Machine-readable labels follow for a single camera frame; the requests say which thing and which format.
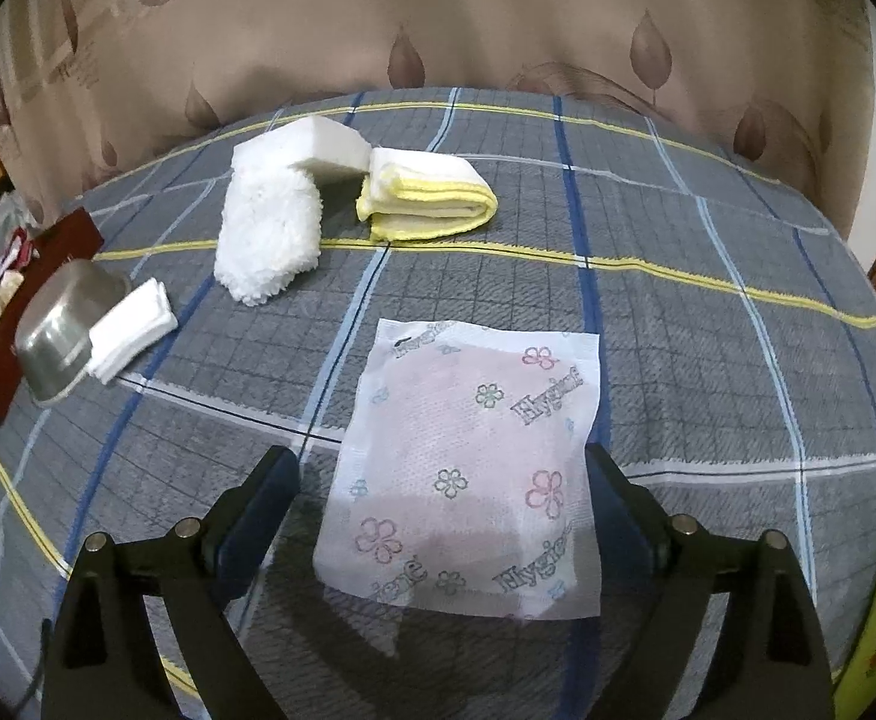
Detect white cotton pad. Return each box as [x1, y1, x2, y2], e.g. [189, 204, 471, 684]
[86, 278, 178, 385]

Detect floral Hygiene wipe packet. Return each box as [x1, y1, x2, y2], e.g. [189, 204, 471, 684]
[313, 319, 602, 621]

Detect red satin cloth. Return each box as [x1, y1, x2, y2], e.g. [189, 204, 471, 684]
[0, 227, 38, 275]

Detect white fluffy cloth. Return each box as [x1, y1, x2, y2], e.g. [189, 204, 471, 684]
[214, 132, 322, 307]

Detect yellow-edged white towel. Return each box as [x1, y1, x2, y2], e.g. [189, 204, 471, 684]
[355, 148, 498, 242]

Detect white foam block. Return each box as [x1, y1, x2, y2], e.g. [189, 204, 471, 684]
[248, 115, 371, 184]

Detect gold toffee tin box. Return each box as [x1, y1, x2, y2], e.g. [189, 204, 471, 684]
[0, 208, 103, 426]

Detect stainless steel bowl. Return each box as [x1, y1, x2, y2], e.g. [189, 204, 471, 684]
[13, 259, 130, 408]

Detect beige leaf-print curtain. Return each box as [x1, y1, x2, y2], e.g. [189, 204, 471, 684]
[0, 0, 874, 232]

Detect black cable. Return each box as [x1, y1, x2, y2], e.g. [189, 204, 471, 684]
[13, 616, 54, 717]

